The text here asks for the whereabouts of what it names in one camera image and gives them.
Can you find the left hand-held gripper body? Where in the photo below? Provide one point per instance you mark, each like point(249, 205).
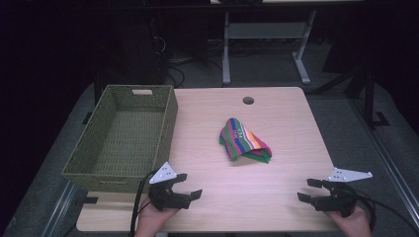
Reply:
point(166, 197)

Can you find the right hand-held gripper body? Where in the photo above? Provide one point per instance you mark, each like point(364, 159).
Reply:
point(336, 200)

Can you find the striped knitted pet sweater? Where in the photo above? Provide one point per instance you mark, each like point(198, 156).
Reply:
point(245, 141)

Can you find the person's left hand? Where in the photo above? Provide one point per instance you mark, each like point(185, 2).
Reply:
point(153, 220)

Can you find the person's right hand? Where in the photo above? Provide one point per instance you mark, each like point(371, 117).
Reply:
point(352, 225)

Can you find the green woven basket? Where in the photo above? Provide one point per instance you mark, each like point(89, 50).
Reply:
point(126, 141)

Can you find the black metal stand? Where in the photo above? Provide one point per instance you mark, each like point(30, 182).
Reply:
point(369, 98)

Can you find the metal floor rail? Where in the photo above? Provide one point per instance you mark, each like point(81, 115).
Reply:
point(392, 164)
point(57, 210)

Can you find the grey metal desk frame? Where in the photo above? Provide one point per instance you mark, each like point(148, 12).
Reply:
point(263, 30)

